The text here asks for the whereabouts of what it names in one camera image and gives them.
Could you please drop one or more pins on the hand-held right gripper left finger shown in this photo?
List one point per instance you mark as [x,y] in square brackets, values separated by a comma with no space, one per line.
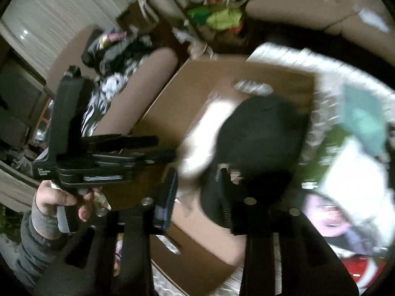
[168,198]

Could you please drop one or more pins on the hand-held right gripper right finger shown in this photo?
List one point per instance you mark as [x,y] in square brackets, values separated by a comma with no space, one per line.
[224,192]

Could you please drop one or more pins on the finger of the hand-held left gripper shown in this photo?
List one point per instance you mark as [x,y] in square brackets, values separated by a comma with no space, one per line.
[139,157]
[123,141]

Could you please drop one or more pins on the white soft cloth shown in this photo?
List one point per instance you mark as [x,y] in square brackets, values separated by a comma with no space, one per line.
[200,148]

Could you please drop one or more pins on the black cap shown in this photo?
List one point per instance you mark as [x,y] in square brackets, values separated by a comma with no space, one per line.
[262,135]

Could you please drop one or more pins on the brown cardboard box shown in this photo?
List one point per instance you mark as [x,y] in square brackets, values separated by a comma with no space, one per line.
[191,77]

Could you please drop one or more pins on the person's left forearm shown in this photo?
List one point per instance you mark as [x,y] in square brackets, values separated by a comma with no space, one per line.
[34,252]

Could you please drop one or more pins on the person's left hand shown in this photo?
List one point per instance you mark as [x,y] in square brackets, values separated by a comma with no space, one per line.
[51,195]

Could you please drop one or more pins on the dark wooden cabinet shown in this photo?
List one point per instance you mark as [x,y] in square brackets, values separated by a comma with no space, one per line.
[18,98]

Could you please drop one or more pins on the beige armchair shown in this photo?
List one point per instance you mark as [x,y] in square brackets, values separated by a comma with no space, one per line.
[151,74]

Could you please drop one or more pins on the black white patterned clothing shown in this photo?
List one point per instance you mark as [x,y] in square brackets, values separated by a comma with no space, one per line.
[120,52]

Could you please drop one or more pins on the white curtain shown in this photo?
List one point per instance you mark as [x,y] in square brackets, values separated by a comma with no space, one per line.
[61,12]

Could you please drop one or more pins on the green packet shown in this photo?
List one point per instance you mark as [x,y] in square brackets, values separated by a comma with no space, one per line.
[361,114]

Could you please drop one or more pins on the green plastic bag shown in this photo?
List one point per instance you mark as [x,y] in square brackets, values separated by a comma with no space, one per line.
[222,17]

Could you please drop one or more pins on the beige sofa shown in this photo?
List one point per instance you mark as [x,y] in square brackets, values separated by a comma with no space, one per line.
[293,3]

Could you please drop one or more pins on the white papers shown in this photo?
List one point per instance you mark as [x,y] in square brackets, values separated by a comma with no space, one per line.
[372,18]

